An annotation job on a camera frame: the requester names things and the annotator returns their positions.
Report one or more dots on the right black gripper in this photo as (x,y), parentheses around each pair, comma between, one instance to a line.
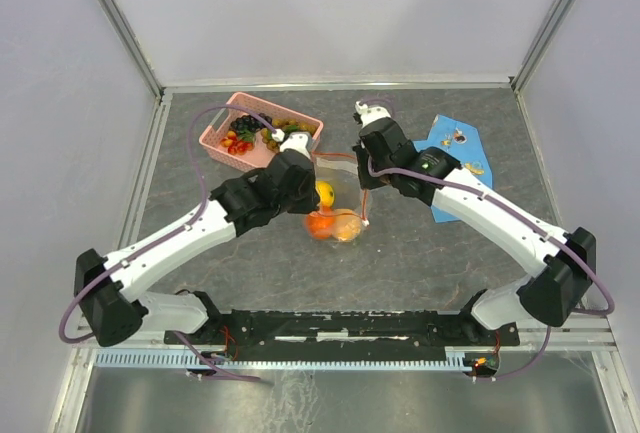
(366,181)

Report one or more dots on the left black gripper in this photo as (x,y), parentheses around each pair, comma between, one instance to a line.
(311,202)

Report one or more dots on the yellow lemon toy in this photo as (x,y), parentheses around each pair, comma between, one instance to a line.
(326,194)

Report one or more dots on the orange persimmon toy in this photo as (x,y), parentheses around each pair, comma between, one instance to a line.
(319,226)

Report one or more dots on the clear zip top bag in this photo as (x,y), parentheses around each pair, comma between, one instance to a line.
(340,171)

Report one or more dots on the small red fruits toy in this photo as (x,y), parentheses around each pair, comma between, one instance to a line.
(238,143)

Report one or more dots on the dark grape bunch toy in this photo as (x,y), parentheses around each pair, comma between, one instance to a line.
(250,124)

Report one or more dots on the yellow orange peach toy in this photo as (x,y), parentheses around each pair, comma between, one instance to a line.
(347,225)

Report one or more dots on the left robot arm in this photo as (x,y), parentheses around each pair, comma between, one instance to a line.
(113,291)

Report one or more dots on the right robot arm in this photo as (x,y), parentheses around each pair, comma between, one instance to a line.
(559,266)

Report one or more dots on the pink plastic basket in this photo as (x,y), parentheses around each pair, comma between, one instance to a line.
(260,156)

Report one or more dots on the green longan bunch toy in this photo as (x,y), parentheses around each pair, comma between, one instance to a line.
(288,126)

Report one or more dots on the blue cartoon cloth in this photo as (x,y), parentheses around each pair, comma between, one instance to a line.
(461,141)

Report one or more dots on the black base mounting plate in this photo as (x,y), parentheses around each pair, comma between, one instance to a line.
(342,336)

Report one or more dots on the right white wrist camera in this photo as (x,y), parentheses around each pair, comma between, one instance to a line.
(368,111)

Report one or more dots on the light blue cable duct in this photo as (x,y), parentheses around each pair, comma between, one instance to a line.
(181,358)

